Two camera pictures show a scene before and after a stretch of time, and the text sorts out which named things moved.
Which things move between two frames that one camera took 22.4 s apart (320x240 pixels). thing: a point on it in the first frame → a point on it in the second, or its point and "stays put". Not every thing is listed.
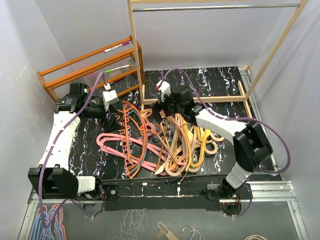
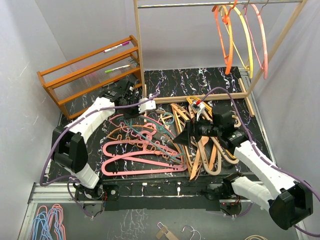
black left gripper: x=105 y=121 → x=135 y=113
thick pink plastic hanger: x=129 y=155 → x=179 y=160
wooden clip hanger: x=169 y=235 stays put
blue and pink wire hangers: x=55 y=231 stays put
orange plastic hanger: x=149 y=129 → x=226 y=20
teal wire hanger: x=145 y=142 → x=151 y=141
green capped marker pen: x=110 y=70 stays put
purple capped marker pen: x=120 y=45 stays put
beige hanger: x=186 y=157 → x=221 y=155
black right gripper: x=156 y=107 → x=196 y=128
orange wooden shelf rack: x=118 y=65 stays put
